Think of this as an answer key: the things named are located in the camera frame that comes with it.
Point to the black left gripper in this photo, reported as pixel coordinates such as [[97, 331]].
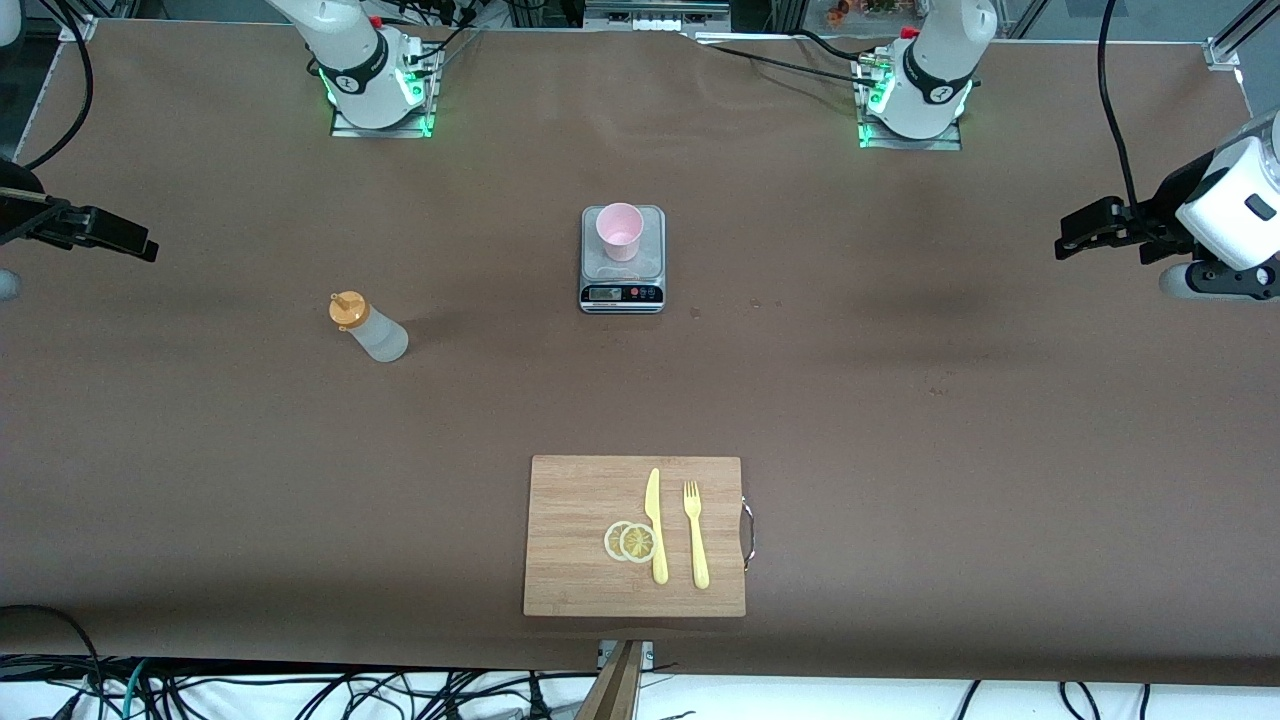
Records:
[[1163, 208]]

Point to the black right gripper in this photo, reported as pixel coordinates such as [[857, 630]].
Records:
[[18, 212]]

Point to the clear sauce bottle orange cap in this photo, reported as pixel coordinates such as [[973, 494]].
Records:
[[385, 340]]

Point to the pink plastic cup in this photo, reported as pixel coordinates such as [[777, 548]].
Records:
[[620, 235]]

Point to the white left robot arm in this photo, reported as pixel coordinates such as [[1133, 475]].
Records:
[[935, 60]]

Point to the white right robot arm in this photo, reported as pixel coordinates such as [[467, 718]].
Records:
[[350, 60]]

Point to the silver digital kitchen scale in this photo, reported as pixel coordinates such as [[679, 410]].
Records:
[[650, 275]]

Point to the white power strip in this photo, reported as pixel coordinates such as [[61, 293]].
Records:
[[660, 20]]

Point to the yellow plastic fork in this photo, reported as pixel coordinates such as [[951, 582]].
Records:
[[697, 540]]

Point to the yellow plastic knife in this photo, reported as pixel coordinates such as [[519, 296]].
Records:
[[656, 530]]

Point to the wooden cutting board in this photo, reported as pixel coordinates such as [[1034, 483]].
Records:
[[570, 540]]

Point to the lemon slice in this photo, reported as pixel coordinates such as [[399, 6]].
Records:
[[638, 543], [610, 540]]

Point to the aluminium frame profile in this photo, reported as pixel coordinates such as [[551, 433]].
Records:
[[78, 28], [1240, 35]]

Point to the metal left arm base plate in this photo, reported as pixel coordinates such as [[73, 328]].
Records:
[[910, 144]]

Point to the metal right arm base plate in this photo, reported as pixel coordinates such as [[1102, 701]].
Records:
[[380, 132]]

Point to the metal bracket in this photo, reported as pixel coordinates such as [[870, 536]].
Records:
[[603, 655]]

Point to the wooden post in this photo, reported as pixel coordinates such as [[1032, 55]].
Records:
[[615, 695]]

